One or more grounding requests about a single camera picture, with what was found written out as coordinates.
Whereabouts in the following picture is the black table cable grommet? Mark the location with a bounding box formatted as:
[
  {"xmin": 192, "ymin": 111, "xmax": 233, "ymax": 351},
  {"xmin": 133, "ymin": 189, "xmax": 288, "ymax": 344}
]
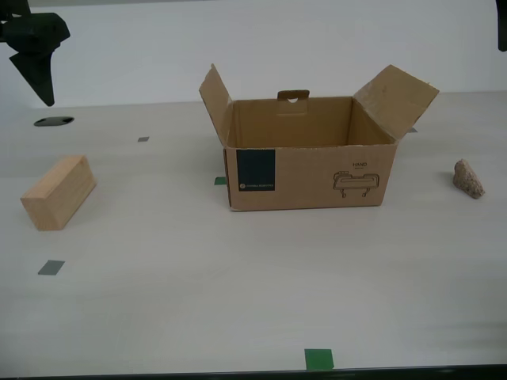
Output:
[{"xmin": 33, "ymin": 116, "xmax": 75, "ymax": 127}]

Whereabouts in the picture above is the speckled beige rock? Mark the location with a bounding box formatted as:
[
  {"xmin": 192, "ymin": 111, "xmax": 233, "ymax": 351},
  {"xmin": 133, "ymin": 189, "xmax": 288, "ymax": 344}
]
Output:
[{"xmin": 452, "ymin": 158, "xmax": 486, "ymax": 200}]

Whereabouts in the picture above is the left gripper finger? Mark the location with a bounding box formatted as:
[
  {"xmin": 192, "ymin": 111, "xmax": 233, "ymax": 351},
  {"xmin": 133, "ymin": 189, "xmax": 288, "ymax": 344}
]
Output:
[
  {"xmin": 31, "ymin": 12, "xmax": 71, "ymax": 107},
  {"xmin": 0, "ymin": 14, "xmax": 51, "ymax": 106}
]

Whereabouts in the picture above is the brown cardboard box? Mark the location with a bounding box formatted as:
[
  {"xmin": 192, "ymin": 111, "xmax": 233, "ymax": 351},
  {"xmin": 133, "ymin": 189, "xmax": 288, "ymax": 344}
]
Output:
[{"xmin": 198, "ymin": 63, "xmax": 440, "ymax": 213}]

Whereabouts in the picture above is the light wooden block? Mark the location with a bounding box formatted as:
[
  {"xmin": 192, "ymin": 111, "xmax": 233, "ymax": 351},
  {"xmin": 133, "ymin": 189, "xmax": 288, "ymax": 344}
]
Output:
[{"xmin": 20, "ymin": 154, "xmax": 98, "ymax": 233}]

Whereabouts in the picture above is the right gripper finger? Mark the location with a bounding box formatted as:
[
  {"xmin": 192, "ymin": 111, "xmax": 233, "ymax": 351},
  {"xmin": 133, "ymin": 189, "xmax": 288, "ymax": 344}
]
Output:
[{"xmin": 497, "ymin": 0, "xmax": 507, "ymax": 52}]

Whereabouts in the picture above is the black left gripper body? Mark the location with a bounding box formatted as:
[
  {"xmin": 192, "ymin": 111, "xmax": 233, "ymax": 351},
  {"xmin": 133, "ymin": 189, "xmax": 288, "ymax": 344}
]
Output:
[{"xmin": 0, "ymin": 0, "xmax": 31, "ymax": 23}]

